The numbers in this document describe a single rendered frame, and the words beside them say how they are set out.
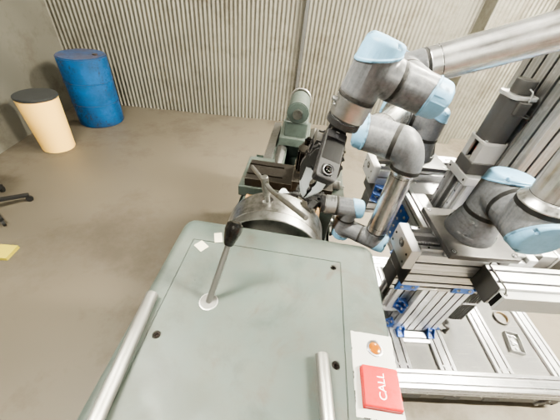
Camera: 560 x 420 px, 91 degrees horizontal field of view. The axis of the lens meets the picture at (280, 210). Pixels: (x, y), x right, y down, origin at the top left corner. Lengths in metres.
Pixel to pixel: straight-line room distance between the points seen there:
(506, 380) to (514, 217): 1.35
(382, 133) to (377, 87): 0.38
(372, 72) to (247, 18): 3.61
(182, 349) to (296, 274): 0.26
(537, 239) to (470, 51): 0.45
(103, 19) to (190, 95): 1.26
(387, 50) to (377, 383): 0.54
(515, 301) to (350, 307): 0.65
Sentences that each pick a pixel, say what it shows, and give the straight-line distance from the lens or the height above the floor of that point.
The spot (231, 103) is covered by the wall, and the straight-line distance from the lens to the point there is 4.40.
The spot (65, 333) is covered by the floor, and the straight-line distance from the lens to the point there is 2.20.
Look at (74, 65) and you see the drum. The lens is 4.08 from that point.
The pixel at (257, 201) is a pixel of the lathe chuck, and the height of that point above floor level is 1.23.
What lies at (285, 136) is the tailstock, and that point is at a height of 0.92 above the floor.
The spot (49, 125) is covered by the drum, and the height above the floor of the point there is 0.32.
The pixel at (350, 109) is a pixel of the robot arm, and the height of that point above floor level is 1.56.
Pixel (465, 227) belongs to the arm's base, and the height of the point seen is 1.21.
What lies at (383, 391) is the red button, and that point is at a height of 1.27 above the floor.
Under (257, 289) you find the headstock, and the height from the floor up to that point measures 1.26.
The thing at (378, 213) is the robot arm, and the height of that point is 1.12.
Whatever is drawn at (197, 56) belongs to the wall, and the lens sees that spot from 4.31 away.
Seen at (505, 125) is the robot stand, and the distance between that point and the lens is 1.17.
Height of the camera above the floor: 1.75
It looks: 41 degrees down
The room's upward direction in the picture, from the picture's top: 7 degrees clockwise
